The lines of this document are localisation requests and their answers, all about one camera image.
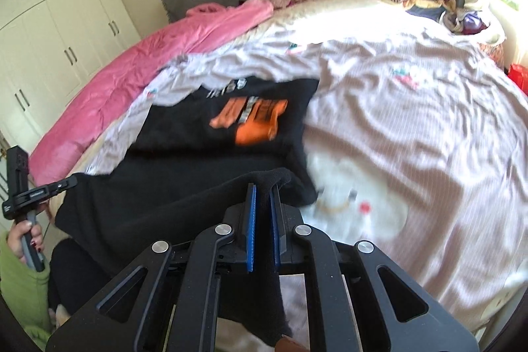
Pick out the black long sleeve sweater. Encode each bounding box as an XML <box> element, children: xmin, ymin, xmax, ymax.
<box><xmin>55</xmin><ymin>77</ymin><xmax>318</xmax><ymax>346</ymax></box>

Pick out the green sleeve forearm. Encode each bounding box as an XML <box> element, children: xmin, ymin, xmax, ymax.
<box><xmin>1</xmin><ymin>232</ymin><xmax>54</xmax><ymax>351</ymax></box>

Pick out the person's left hand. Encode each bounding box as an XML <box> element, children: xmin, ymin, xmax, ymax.
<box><xmin>6</xmin><ymin>203</ymin><xmax>50</xmax><ymax>265</ymax></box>

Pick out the person's right hand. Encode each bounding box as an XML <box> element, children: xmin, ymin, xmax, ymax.
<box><xmin>274</xmin><ymin>336</ymin><xmax>310</xmax><ymax>352</ymax></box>

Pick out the pink quilted comforter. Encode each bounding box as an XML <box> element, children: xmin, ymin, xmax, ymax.
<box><xmin>29</xmin><ymin>0</ymin><xmax>274</xmax><ymax>186</ymax></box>

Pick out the lilac patterned bed sheet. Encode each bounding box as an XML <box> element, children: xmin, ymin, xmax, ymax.
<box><xmin>86</xmin><ymin>36</ymin><xmax>527</xmax><ymax>330</ymax></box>

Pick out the beige blanket under sheet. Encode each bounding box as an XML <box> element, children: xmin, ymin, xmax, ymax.
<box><xmin>51</xmin><ymin>0</ymin><xmax>464</xmax><ymax>221</ymax></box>

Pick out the purple crumpled cloth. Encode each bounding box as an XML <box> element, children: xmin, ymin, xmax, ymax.
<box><xmin>440</xmin><ymin>9</ymin><xmax>490</xmax><ymax>36</ymax></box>

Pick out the red plastic bag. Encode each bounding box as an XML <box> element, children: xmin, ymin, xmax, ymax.
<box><xmin>508</xmin><ymin>63</ymin><xmax>528</xmax><ymax>95</ymax></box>

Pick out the cream wardrobe with handles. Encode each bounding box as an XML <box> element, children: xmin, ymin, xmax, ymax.
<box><xmin>1</xmin><ymin>0</ymin><xmax>140</xmax><ymax>152</ymax></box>

